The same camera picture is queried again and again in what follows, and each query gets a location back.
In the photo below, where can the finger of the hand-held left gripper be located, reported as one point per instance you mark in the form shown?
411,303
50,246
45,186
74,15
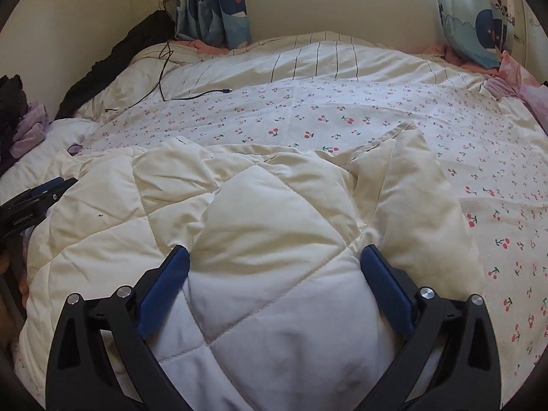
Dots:
64,183
40,189

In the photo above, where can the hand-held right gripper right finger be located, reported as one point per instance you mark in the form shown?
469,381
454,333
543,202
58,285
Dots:
383,287

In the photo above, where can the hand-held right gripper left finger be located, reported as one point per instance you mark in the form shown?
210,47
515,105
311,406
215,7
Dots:
165,293

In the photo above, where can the cream quilted jacket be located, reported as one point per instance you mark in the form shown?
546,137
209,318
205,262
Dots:
257,222

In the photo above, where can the small purple loop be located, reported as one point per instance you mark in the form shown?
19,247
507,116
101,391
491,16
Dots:
69,150

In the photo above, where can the lilac cloth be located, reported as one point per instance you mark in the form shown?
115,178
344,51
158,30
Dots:
32,132

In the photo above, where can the black puffer jacket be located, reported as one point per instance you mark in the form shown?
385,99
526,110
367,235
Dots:
10,107

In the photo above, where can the black garment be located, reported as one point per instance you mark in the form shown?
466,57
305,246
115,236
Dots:
128,47

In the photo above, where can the cherry print bed sheet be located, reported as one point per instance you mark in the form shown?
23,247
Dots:
342,111

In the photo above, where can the pink bed sheet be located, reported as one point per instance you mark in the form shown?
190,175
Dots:
205,47

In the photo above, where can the narrow blue whale curtain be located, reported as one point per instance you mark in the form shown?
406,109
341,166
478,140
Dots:
214,8

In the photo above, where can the pink pillow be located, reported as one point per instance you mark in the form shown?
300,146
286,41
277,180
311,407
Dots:
526,85

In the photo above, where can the wide blue whale curtain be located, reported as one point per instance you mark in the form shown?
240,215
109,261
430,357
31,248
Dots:
471,17

